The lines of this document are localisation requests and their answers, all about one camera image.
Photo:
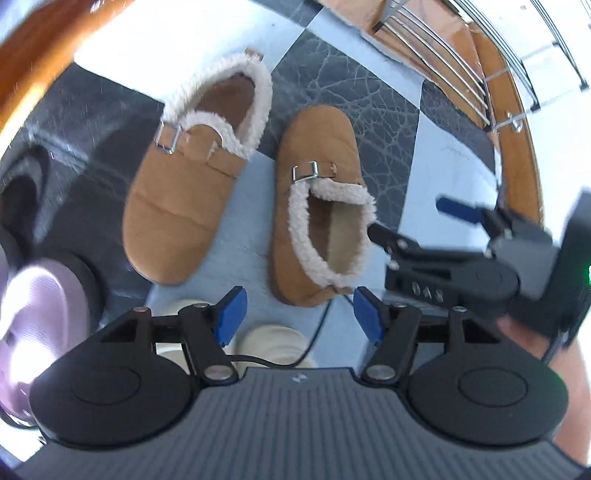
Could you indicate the cream clog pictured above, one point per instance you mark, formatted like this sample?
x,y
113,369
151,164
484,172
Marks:
x,y
184,308
272,344

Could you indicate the purple clog black sole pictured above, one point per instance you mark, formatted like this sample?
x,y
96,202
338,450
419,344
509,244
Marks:
x,y
41,314

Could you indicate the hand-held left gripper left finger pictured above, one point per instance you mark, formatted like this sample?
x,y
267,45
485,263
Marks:
x,y
231,318

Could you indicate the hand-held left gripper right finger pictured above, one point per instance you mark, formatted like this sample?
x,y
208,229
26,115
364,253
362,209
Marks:
x,y
367,314

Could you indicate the black leather shoe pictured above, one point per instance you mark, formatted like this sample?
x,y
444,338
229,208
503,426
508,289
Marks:
x,y
23,207

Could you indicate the brown fleece slipper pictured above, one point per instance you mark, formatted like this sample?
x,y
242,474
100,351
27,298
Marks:
x,y
318,138
175,207

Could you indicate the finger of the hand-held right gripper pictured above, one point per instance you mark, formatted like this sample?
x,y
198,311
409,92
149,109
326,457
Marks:
x,y
385,235
457,208

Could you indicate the metal shoe rack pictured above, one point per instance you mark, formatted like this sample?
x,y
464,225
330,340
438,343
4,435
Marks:
x,y
438,60

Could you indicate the black and grey checkered mat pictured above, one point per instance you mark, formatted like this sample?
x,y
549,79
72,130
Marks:
x,y
323,69

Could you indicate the person's right hand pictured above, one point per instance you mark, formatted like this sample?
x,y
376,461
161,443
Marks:
x,y
526,339

